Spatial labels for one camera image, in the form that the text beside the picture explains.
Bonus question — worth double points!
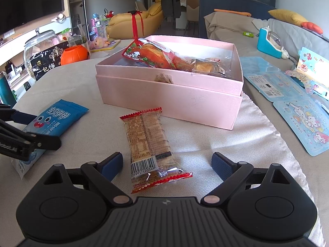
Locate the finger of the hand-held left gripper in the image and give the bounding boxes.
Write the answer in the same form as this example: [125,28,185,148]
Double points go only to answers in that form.
[0,120,63,160]
[0,104,37,125]

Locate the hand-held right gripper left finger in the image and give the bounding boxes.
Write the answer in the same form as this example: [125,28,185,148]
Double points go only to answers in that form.
[44,152,131,207]

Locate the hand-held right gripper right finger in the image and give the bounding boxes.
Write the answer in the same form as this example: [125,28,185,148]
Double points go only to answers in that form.
[200,152,290,208]

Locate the blue snack packet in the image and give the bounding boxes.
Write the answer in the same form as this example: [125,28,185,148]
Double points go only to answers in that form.
[11,99,89,181]

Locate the brown cracker packet red ends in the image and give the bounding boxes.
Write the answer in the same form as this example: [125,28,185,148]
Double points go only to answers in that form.
[119,106,193,195]

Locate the pink cardboard box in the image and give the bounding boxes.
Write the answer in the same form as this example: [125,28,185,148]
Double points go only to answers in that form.
[95,35,244,131]

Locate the red chicken leg packet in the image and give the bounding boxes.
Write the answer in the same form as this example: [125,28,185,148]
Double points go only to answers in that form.
[121,38,196,72]

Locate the teal bottle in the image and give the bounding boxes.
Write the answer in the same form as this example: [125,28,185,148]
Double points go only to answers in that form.
[0,71,17,105]

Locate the white woven cloth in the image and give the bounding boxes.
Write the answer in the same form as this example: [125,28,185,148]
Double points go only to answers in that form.
[164,92,322,237]

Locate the beige table cloth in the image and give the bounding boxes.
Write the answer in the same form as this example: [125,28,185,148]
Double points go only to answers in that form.
[0,38,257,211]

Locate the black snack bag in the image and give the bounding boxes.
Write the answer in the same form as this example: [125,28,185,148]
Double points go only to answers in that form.
[29,40,70,82]

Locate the white tv console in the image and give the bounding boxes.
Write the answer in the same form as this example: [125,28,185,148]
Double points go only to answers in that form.
[0,5,86,88]

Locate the glass jar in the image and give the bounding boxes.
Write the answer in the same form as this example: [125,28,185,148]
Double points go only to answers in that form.
[23,28,64,81]

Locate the orange pumpkin bucket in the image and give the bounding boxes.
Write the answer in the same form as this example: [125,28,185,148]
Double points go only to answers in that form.
[60,45,89,66]

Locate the blue cartoon bunny card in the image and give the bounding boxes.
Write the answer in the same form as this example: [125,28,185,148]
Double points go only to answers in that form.
[273,97,329,156]

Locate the pale blue packaging card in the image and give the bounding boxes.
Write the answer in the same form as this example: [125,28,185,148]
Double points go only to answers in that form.
[243,56,314,104]

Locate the yellow pastry packet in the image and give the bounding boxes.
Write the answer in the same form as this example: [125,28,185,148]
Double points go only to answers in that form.
[190,57,227,76]

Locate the pink doll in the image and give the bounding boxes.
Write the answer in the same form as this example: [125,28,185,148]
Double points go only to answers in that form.
[88,36,109,49]

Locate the black television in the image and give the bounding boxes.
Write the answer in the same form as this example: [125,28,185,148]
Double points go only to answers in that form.
[0,0,65,36]

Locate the yellow green board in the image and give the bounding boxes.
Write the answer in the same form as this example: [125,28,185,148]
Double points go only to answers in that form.
[90,39,122,53]

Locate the blue toy cash register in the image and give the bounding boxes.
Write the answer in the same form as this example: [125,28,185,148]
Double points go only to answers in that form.
[257,27,289,60]

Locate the colourful cartoon stand card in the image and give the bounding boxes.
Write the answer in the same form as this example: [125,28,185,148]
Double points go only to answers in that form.
[285,47,329,99]

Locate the grey covered sofa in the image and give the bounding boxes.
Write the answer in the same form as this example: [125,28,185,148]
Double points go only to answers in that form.
[204,11,329,124]

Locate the yellow sofa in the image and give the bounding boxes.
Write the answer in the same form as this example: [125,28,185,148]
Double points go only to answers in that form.
[106,0,164,40]

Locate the red ribbon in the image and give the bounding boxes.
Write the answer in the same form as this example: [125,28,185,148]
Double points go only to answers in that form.
[129,10,145,41]

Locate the orange stick toy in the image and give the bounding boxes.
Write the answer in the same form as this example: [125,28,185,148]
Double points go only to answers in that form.
[213,8,252,16]

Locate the beige dining chair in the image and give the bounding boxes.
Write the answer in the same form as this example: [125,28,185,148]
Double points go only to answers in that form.
[186,0,200,30]

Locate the yellow pillow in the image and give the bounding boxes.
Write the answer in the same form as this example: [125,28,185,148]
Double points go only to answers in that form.
[268,9,308,28]

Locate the orange pillow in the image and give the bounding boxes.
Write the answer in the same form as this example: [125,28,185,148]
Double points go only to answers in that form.
[301,21,324,35]

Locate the dark blue partition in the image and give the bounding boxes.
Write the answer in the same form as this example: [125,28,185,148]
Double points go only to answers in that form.
[199,0,277,38]

